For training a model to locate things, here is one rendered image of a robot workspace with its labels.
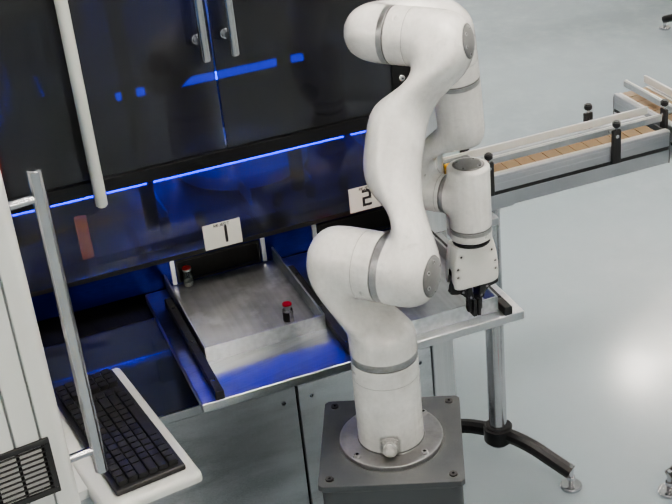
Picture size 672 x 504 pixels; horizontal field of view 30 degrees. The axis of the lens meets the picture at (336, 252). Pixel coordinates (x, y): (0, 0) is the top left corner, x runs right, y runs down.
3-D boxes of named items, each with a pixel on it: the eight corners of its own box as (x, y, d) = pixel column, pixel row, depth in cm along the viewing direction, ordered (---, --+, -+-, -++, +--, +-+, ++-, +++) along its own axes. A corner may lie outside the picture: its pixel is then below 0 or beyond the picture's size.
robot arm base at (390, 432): (445, 469, 220) (439, 382, 212) (337, 474, 222) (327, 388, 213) (441, 406, 237) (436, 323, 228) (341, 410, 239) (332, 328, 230)
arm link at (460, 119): (388, 83, 231) (408, 217, 249) (468, 91, 224) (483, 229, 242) (408, 59, 237) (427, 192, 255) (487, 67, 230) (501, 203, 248)
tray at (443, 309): (324, 272, 282) (323, 258, 281) (429, 243, 290) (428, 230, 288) (383, 344, 254) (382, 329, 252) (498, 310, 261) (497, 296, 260)
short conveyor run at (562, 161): (431, 229, 304) (428, 170, 296) (405, 205, 317) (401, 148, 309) (673, 165, 323) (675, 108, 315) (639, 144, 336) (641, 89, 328)
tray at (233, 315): (165, 288, 282) (163, 275, 281) (274, 259, 290) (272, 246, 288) (207, 362, 254) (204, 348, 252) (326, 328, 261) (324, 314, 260)
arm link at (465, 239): (481, 210, 252) (482, 223, 254) (442, 221, 250) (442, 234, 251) (501, 227, 245) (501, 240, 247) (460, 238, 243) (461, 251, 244)
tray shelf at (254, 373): (145, 301, 282) (144, 294, 281) (428, 226, 301) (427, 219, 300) (203, 413, 242) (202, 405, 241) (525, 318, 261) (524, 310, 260)
